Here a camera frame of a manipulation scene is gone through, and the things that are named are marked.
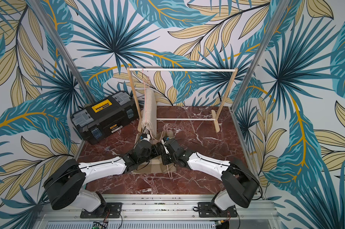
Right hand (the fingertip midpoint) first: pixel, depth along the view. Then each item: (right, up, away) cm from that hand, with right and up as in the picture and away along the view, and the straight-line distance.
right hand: (155, 163), depth 82 cm
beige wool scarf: (-5, +28, +3) cm, 29 cm away
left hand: (+4, +7, +2) cm, 9 cm away
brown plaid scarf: (-1, -3, +5) cm, 6 cm away
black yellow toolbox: (-36, +25, +7) cm, 44 cm away
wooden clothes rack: (-15, +37, +11) cm, 42 cm away
